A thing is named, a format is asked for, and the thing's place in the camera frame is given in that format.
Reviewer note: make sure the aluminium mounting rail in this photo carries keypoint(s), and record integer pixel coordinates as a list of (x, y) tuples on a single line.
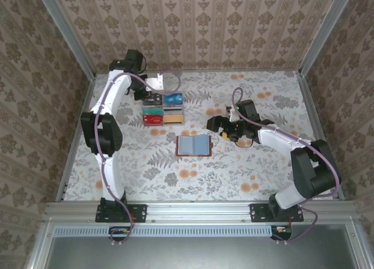
[(198, 210)]

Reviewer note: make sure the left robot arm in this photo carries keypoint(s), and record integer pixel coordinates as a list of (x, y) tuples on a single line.
[(112, 175)]

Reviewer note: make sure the small connector board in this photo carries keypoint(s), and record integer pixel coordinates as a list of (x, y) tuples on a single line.
[(282, 231), (119, 231)]

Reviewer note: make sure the aluminium corner post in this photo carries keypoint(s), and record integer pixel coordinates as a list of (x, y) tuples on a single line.
[(71, 41), (322, 32)]

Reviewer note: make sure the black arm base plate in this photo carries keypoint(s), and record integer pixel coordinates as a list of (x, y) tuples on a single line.
[(140, 213), (257, 213)]

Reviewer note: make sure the aluminium lower frame bar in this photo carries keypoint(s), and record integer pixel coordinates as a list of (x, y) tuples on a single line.
[(39, 245), (358, 245)]

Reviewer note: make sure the blue bank card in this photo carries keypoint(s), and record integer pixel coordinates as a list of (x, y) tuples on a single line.
[(173, 99)]

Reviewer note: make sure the teal bank card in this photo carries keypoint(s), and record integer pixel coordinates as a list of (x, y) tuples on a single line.
[(152, 110)]

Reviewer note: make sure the floral table cover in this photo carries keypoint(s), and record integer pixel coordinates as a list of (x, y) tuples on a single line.
[(233, 169)]

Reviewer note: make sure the brown leather card holder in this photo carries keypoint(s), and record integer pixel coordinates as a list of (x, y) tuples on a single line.
[(201, 144)]

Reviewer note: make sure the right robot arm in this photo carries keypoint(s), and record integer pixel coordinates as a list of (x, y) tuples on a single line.
[(286, 199)]

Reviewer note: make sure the aluminium rear rail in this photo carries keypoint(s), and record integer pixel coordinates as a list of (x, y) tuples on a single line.
[(198, 71)]

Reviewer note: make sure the clear plastic card tray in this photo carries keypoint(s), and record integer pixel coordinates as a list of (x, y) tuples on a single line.
[(173, 105)]

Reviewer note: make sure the grey striped bank card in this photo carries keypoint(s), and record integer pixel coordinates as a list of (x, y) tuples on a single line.
[(173, 110)]

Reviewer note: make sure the aluminium side rail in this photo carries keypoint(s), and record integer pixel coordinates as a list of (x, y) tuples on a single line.
[(82, 105), (310, 105)]

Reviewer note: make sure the gold bank card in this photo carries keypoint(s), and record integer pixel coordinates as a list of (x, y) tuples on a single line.
[(173, 120)]

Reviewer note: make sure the grey metal sheet panel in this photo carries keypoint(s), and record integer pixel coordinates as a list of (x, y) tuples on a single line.
[(198, 254)]

